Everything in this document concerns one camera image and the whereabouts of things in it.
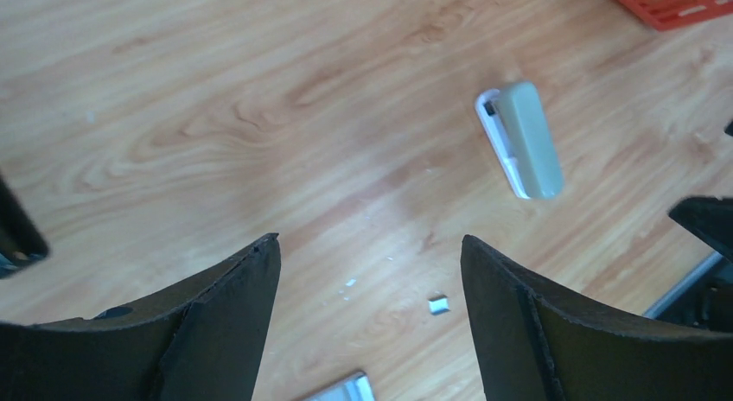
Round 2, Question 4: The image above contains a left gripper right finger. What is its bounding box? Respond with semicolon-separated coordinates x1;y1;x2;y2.
461;235;732;400

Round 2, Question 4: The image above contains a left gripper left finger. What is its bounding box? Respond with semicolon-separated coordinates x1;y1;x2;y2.
1;233;281;400

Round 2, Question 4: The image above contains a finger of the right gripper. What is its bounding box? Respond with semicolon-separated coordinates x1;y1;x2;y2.
668;196;732;261

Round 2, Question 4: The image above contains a small staple strip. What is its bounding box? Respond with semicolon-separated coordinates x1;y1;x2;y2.
428;296;450;315

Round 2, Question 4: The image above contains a black stapler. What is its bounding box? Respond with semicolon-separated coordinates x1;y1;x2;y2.
1;179;50;279

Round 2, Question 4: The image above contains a grey white stapler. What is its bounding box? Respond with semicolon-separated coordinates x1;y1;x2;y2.
475;80;564;200

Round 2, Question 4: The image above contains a red plastic basket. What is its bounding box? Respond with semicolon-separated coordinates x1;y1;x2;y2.
616;0;732;31

